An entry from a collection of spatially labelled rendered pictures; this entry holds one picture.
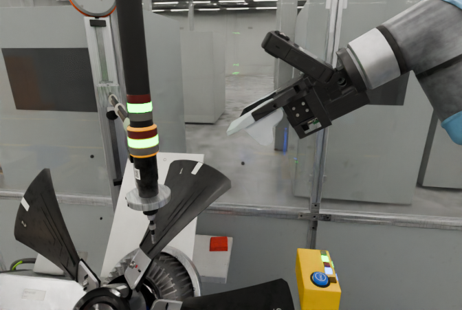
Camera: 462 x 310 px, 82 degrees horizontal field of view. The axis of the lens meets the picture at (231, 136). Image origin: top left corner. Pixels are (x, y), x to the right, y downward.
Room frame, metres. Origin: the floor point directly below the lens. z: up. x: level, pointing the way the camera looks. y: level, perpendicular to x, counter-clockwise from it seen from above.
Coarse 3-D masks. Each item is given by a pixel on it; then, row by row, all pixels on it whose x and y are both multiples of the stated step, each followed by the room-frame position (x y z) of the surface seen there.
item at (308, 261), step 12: (300, 252) 0.70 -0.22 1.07; (312, 252) 0.70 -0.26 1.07; (300, 264) 0.65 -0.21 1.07; (312, 264) 0.65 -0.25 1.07; (300, 276) 0.62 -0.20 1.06; (312, 276) 0.61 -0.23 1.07; (300, 288) 0.60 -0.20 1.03; (312, 288) 0.57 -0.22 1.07; (324, 288) 0.57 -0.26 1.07; (336, 288) 0.57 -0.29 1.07; (300, 300) 0.59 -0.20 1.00; (312, 300) 0.56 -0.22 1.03; (324, 300) 0.56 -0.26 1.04; (336, 300) 0.56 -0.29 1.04
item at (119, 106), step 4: (112, 96) 0.78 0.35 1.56; (116, 100) 0.71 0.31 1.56; (112, 104) 0.80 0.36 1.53; (116, 104) 0.65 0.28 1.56; (120, 104) 0.65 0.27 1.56; (116, 108) 0.65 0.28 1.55; (120, 108) 0.61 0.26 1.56; (124, 108) 0.66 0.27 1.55; (116, 112) 0.65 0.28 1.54; (124, 112) 0.56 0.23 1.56; (128, 112) 0.48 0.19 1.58; (124, 116) 0.54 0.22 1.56; (128, 116) 0.49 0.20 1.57; (124, 120) 0.50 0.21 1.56; (128, 120) 0.50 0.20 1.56; (124, 124) 0.50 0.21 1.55; (128, 124) 0.50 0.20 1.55; (124, 128) 0.50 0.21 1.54
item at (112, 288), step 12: (120, 276) 0.48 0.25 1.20; (96, 288) 0.39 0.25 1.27; (108, 288) 0.38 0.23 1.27; (144, 288) 0.46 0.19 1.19; (156, 288) 0.46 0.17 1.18; (84, 300) 0.37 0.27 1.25; (96, 300) 0.38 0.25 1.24; (108, 300) 0.38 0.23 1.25; (120, 300) 0.37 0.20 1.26; (132, 300) 0.38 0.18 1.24; (144, 300) 0.42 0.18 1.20
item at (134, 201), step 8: (128, 152) 0.41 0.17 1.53; (136, 184) 0.40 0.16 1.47; (160, 184) 0.42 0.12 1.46; (136, 192) 0.39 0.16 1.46; (160, 192) 0.39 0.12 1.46; (168, 192) 0.39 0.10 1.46; (128, 200) 0.37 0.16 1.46; (136, 200) 0.37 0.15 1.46; (144, 200) 0.37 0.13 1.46; (152, 200) 0.37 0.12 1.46; (160, 200) 0.37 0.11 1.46; (168, 200) 0.38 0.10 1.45; (136, 208) 0.35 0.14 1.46; (144, 208) 0.35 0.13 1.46; (152, 208) 0.36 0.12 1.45
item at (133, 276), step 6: (138, 252) 0.49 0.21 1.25; (138, 258) 0.47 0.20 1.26; (144, 258) 0.45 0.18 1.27; (138, 264) 0.45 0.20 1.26; (144, 264) 0.44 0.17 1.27; (126, 270) 0.47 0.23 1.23; (132, 270) 0.45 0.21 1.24; (144, 270) 0.42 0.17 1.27; (126, 276) 0.45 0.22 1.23; (132, 276) 0.43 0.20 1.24; (138, 276) 0.41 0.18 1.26; (132, 282) 0.42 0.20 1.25; (132, 288) 0.40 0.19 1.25
